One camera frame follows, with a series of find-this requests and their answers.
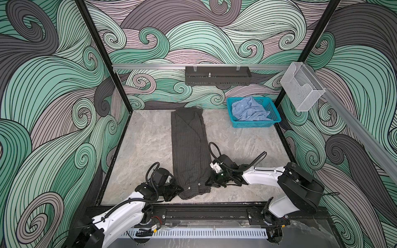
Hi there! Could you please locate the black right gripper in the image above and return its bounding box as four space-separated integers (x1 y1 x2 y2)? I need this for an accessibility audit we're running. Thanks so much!
202 170 232 188

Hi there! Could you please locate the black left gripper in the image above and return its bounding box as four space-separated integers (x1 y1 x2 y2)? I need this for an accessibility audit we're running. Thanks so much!
157 178 184 201

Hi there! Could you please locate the dark grey pinstripe shirt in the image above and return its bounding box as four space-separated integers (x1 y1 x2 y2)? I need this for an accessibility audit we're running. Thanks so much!
171 107 212 200

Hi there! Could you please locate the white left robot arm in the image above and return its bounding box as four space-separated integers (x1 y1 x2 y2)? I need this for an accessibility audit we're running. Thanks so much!
63 179 184 248

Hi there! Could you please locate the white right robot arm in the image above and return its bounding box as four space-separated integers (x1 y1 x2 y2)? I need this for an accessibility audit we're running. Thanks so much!
206 161 324 227

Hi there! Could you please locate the teal plastic basket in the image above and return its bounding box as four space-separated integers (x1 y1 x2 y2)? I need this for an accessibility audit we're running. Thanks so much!
226 97 281 128

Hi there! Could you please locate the light blue shirt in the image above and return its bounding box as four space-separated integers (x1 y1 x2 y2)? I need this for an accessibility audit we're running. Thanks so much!
231 97 271 122

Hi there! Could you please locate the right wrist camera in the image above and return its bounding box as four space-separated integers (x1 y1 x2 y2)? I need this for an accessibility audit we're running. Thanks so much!
210 155 238 174

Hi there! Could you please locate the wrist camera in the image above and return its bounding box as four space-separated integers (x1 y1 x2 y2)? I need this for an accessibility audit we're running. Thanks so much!
152 168 175 188
210 155 238 174

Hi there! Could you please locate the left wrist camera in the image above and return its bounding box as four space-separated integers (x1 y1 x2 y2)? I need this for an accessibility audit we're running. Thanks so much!
152 168 175 188

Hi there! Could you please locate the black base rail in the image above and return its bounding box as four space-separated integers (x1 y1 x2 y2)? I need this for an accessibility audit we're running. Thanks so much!
149 201 332 230

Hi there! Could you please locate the white slotted cable duct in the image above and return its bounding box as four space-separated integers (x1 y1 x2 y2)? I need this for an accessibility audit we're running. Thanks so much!
120 228 268 239

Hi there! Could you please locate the black vertical frame post right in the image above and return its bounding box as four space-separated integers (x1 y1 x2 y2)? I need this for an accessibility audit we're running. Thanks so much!
275 1 340 113

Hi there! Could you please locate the black vertical frame post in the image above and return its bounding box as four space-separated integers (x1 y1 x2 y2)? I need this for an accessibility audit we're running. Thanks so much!
75 0 133 115
275 1 340 113

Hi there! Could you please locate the black perforated wall tray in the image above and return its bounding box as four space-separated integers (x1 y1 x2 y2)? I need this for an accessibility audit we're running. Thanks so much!
185 67 252 87

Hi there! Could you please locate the clear plastic wall bin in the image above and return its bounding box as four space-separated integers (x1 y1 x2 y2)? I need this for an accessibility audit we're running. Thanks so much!
280 62 325 112

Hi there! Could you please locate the black vertical frame post left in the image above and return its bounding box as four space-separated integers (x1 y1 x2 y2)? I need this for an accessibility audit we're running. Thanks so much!
75 0 133 115

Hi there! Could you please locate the aluminium side wall rail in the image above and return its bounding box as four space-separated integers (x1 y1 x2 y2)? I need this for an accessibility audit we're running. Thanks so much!
308 66 397 182

